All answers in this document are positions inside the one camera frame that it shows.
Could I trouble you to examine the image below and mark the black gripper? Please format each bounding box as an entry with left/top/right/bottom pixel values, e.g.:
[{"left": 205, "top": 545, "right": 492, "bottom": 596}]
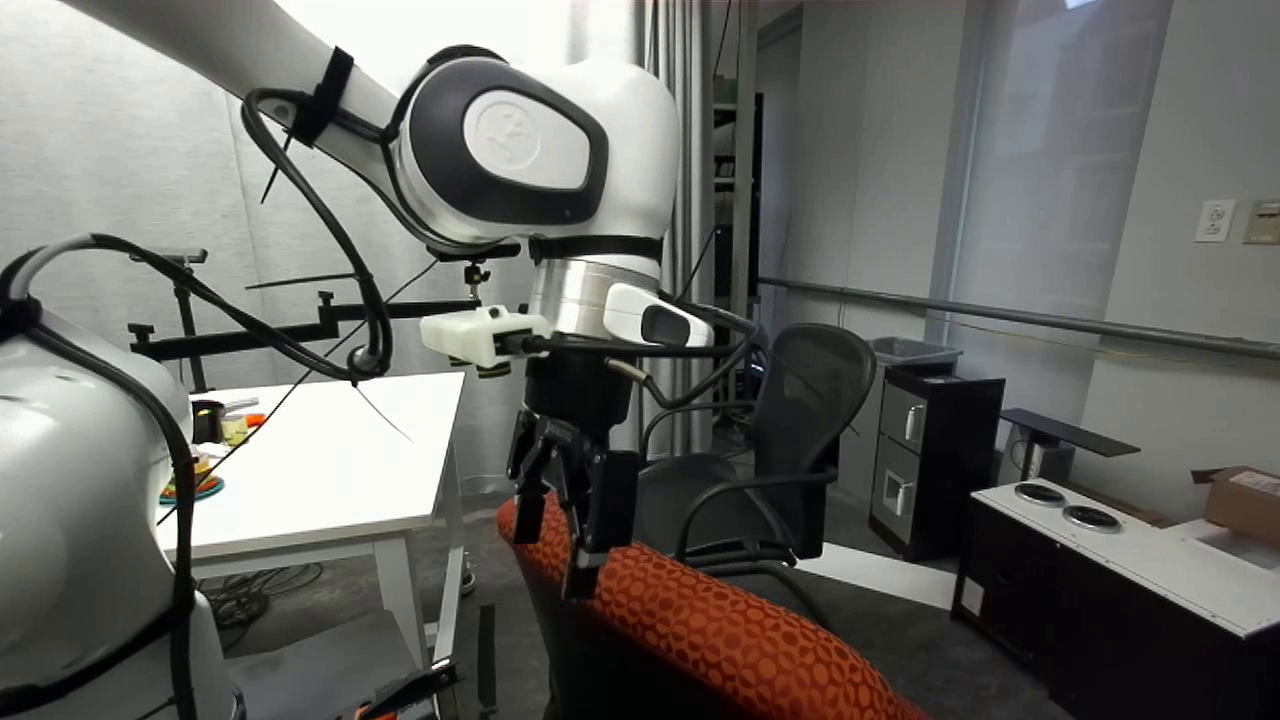
[{"left": 509, "top": 347, "right": 645, "bottom": 603}]

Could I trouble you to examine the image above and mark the orange fabric office chair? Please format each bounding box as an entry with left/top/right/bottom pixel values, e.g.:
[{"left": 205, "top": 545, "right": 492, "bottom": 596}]
[{"left": 492, "top": 492, "right": 932, "bottom": 720}]

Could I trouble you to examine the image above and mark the black mesh office chair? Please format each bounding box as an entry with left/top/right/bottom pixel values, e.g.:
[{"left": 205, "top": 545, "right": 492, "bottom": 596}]
[{"left": 636, "top": 319, "right": 883, "bottom": 592}]

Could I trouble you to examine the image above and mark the white table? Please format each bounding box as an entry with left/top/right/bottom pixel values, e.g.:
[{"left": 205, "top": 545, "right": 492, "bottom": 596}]
[{"left": 149, "top": 367, "right": 472, "bottom": 682}]

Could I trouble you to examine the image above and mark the colourful toy pile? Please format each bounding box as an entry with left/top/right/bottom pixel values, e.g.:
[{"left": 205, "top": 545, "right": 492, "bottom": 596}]
[{"left": 155, "top": 411, "right": 271, "bottom": 508}]

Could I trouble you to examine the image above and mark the small black cup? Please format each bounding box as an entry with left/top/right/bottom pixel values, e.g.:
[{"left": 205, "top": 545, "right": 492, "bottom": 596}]
[{"left": 188, "top": 395, "right": 227, "bottom": 447}]

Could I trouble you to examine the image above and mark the black file cabinet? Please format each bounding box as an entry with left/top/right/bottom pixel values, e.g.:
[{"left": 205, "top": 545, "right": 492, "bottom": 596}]
[{"left": 866, "top": 360, "right": 1009, "bottom": 559}]

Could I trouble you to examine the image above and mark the black flat stand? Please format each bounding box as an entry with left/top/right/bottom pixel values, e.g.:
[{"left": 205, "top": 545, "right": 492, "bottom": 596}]
[{"left": 994, "top": 403, "right": 1142, "bottom": 485}]

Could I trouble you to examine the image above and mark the black cabinet white top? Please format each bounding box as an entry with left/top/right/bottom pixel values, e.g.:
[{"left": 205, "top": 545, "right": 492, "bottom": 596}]
[{"left": 949, "top": 474, "right": 1280, "bottom": 720}]

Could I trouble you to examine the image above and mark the cardboard box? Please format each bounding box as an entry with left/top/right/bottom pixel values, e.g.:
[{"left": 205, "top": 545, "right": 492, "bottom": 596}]
[{"left": 1187, "top": 463, "right": 1280, "bottom": 550}]

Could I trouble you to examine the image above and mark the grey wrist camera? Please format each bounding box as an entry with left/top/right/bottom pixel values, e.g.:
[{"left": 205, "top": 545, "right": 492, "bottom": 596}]
[{"left": 600, "top": 281, "right": 715, "bottom": 350}]

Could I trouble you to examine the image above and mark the black clamp orange handle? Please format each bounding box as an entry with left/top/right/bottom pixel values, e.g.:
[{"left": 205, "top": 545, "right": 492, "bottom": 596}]
[{"left": 354, "top": 656, "right": 465, "bottom": 720}]

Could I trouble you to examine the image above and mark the black camera mounting bar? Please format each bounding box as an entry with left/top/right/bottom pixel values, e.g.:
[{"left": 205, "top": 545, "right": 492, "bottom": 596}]
[{"left": 128, "top": 244, "right": 476, "bottom": 392}]

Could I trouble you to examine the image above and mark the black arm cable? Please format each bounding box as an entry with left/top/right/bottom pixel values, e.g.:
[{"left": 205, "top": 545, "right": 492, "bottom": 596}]
[{"left": 236, "top": 84, "right": 394, "bottom": 385}]

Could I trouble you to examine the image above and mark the black base cable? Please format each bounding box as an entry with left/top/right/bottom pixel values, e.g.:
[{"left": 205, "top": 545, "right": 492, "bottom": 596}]
[{"left": 0, "top": 230, "right": 337, "bottom": 720}]

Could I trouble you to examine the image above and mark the grey wall rail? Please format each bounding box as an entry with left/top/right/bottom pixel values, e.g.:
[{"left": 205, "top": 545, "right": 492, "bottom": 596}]
[{"left": 754, "top": 270, "right": 1280, "bottom": 360}]

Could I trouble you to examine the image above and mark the white light switch plate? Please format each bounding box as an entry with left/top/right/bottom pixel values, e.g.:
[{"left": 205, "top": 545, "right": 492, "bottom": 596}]
[{"left": 1193, "top": 194, "right": 1238, "bottom": 246}]

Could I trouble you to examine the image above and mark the beige wall plate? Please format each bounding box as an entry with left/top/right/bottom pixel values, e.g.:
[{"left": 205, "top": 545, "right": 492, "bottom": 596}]
[{"left": 1244, "top": 194, "right": 1280, "bottom": 246}]

